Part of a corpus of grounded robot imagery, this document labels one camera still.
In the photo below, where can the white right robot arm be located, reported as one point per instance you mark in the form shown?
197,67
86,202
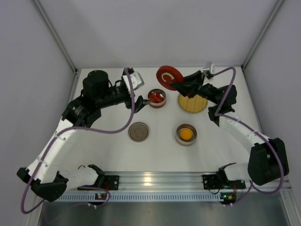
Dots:
267,157

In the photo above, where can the right aluminium frame post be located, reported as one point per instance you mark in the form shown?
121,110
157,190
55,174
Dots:
263,32

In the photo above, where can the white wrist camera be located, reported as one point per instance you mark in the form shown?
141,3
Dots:
135,78
208,70

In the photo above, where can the aluminium frame post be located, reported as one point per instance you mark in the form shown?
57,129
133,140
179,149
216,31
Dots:
50,27
263,32

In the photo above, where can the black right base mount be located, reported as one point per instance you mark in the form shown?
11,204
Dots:
219,181

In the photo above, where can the beige round lid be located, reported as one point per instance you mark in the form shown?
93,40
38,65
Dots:
138,132

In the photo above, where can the orange round fruit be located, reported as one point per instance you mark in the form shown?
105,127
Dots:
186,134

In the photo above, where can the beige-banded steel container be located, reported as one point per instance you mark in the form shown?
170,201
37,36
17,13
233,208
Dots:
186,142

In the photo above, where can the left aluminium frame post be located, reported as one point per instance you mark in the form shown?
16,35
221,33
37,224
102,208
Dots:
50,27

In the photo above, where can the aluminium rail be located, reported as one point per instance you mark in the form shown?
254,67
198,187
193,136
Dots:
160,181

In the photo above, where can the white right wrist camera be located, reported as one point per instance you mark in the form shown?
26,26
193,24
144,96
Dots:
208,70

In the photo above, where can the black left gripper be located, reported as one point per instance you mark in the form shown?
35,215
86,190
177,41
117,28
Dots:
129,100

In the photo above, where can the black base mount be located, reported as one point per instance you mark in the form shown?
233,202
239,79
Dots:
219,181
110,182

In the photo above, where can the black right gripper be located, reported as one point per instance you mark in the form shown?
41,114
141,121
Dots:
200,84

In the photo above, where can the red round lid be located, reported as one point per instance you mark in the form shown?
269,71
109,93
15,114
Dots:
167,75

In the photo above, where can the red-banded steel container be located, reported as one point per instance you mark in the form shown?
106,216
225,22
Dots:
157,105

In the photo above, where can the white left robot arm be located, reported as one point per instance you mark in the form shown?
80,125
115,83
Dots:
43,176

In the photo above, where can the round bamboo plate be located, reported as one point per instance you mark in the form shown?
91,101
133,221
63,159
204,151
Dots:
192,105

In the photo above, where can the slotted cable duct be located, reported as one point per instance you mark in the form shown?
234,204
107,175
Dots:
147,197

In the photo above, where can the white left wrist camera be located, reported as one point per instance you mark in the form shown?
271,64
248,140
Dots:
135,78

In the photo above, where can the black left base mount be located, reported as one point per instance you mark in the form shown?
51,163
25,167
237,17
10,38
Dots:
110,182

